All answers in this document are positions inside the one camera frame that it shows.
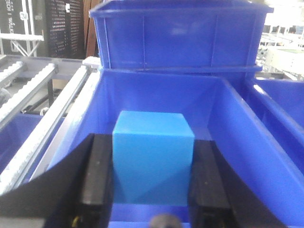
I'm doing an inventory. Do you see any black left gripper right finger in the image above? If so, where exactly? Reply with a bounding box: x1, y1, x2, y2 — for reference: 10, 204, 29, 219
189, 140, 285, 228

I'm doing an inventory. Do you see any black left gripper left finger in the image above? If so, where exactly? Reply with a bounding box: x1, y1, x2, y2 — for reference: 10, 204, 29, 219
0, 134, 113, 228

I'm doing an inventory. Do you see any blue cube block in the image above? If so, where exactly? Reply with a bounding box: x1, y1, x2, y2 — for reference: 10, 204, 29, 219
113, 111, 195, 206

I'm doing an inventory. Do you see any blue bin far left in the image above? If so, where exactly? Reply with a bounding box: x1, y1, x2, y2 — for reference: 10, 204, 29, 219
0, 114, 42, 173

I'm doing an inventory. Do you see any blue plastic bin front left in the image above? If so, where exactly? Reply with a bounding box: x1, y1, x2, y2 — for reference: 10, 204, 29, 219
28, 67, 304, 228

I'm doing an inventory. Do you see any blue plastic bin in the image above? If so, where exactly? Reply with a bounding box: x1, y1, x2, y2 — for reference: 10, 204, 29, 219
28, 67, 304, 228
244, 78, 304, 172

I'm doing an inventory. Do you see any white roller track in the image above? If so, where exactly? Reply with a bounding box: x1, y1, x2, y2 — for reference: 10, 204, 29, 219
0, 63, 58, 130

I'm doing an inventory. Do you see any blue plastic bin front right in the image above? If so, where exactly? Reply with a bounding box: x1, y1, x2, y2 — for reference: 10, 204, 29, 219
244, 78, 304, 172

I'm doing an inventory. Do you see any stacked blue bin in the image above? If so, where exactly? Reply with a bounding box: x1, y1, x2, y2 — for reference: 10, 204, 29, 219
89, 0, 274, 72

